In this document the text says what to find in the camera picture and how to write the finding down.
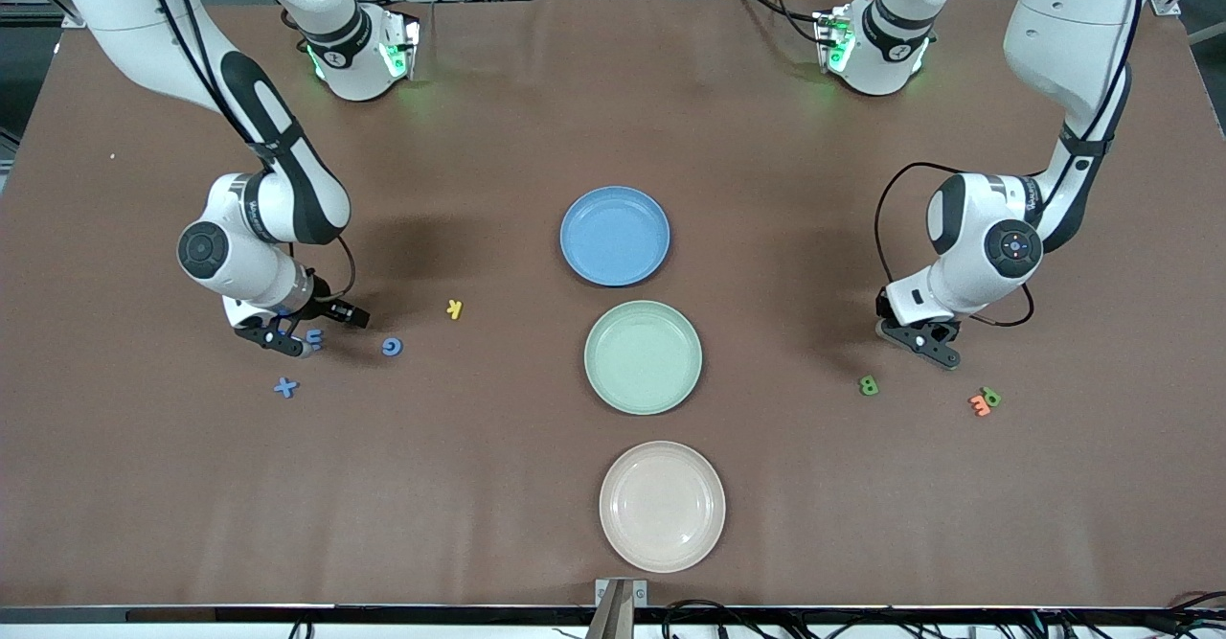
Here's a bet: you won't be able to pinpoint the black table edge rail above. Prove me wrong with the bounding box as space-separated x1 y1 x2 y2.
0 605 1226 627

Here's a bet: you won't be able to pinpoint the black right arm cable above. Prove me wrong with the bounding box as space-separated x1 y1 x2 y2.
134 0 357 300

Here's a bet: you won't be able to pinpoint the blue round plate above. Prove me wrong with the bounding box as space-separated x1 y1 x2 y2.
559 186 671 287

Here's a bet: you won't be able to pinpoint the beige round plate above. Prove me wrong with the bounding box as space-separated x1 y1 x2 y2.
599 441 727 574

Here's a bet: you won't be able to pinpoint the black cable tangle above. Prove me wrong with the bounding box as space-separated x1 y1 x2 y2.
661 599 1226 639

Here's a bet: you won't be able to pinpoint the grey metal bracket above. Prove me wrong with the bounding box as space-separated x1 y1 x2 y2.
596 579 648 639

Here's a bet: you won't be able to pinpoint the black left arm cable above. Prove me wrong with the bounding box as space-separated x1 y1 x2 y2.
874 0 1146 329

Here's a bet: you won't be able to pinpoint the base connector box green light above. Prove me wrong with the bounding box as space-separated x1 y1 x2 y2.
381 9 422 81
812 7 856 73

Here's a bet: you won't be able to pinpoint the brown table cover mat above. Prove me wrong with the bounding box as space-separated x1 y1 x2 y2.
0 0 1226 611

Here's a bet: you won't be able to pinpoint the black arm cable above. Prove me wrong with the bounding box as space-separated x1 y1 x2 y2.
874 0 1146 329
134 0 357 300

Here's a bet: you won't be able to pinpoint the pale green round plate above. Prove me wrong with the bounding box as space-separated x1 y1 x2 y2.
583 300 704 417

